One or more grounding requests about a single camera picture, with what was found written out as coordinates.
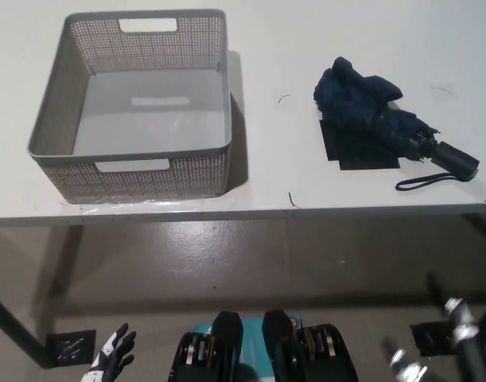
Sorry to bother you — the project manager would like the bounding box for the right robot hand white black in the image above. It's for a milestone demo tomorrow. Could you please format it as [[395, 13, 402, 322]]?
[[381, 271, 483, 382]]

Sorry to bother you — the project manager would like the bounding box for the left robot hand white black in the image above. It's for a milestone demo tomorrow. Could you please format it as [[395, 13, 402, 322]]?
[[80, 322, 138, 382]]

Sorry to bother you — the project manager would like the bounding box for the navy umbrella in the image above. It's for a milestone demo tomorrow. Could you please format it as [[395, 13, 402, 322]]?
[[313, 56, 481, 195]]

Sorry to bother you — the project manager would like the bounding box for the black floor tape patch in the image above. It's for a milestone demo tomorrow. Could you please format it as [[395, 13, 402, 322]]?
[[45, 328, 97, 364], [409, 320, 462, 357]]

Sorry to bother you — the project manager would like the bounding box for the left black robot body block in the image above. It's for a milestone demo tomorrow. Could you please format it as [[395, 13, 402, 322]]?
[[167, 310, 244, 382]]

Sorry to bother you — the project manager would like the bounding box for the black robot body block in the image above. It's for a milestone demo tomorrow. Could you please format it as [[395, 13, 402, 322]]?
[[167, 310, 244, 382], [262, 310, 360, 382]]

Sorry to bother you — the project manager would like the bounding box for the black metal table leg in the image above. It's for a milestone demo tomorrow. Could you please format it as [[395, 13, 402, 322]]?
[[0, 286, 55, 364]]

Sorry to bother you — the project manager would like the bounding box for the right black robot body block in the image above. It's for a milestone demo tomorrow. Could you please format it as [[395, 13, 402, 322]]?
[[262, 310, 360, 382]]

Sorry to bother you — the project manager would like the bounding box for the black tape patch on table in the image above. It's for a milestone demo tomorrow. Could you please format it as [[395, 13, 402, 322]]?
[[319, 99, 401, 172]]

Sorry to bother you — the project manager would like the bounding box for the grey perforated plastic basket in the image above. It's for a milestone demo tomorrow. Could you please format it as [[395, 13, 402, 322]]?
[[26, 8, 233, 205]]

